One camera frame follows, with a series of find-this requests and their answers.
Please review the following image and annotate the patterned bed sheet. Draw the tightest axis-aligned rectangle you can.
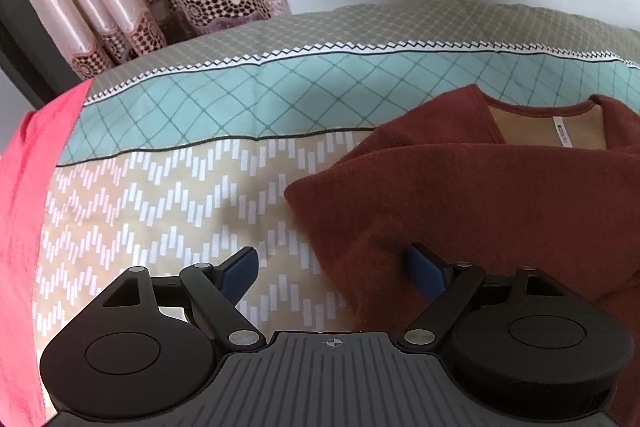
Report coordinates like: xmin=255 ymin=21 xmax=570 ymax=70
xmin=31 ymin=0 xmax=640 ymax=337

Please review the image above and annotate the pink cloth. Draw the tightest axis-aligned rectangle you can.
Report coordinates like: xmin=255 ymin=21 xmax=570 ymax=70
xmin=0 ymin=79 xmax=96 ymax=423

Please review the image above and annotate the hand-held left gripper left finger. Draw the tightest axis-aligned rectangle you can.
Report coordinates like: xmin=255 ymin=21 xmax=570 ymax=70
xmin=101 ymin=247 xmax=267 ymax=353

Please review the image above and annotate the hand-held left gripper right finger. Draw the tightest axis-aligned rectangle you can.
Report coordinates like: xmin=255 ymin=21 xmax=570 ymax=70
xmin=398 ymin=244 xmax=552 ymax=352

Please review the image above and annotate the maroon fleece top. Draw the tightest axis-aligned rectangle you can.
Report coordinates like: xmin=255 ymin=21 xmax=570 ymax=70
xmin=284 ymin=84 xmax=640 ymax=337

